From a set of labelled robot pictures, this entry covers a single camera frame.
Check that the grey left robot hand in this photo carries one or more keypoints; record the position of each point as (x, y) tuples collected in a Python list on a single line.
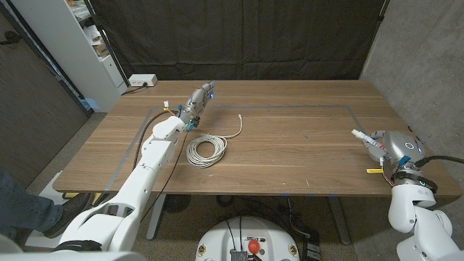
[(196, 103)]

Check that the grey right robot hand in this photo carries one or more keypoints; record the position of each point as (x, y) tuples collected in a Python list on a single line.
[(402, 148)]

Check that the white toothpaste tube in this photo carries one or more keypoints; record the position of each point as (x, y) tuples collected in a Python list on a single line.
[(364, 137)]

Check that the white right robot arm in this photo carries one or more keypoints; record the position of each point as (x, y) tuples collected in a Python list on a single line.
[(409, 203)]

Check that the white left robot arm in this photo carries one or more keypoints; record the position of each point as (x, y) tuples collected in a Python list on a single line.
[(157, 154)]

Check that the white power strip box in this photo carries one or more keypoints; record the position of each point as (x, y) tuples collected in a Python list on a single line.
[(142, 79)]

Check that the wooden panel with metal strip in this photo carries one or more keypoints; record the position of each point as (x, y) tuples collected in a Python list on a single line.
[(272, 106)]

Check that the black backdrop curtain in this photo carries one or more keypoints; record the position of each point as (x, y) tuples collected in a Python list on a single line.
[(235, 36)]

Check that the grey table leg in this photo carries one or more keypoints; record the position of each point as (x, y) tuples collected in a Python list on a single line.
[(339, 221), (156, 217)]

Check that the black round grille object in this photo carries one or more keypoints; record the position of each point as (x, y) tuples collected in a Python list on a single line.
[(177, 203)]

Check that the black backdrop stand pole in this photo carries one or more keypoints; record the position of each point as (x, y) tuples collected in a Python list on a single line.
[(107, 41), (382, 9)]

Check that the brown cardboard box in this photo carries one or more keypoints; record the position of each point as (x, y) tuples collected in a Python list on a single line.
[(100, 49)]

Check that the black floor power strip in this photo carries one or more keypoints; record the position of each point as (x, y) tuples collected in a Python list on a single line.
[(311, 250)]

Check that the white robot torso base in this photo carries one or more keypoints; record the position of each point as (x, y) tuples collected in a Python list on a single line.
[(224, 239)]

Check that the white shelf cabinet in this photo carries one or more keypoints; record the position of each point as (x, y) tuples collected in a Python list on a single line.
[(69, 47)]

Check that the red emergency stop button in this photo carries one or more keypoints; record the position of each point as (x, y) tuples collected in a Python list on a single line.
[(253, 246)]

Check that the person's black shoe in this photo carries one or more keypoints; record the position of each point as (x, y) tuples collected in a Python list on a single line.
[(70, 212)]

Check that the person's leg in jeans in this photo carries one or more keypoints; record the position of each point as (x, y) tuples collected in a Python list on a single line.
[(21, 206)]

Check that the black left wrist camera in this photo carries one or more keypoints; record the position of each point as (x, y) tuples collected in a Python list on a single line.
[(194, 123)]

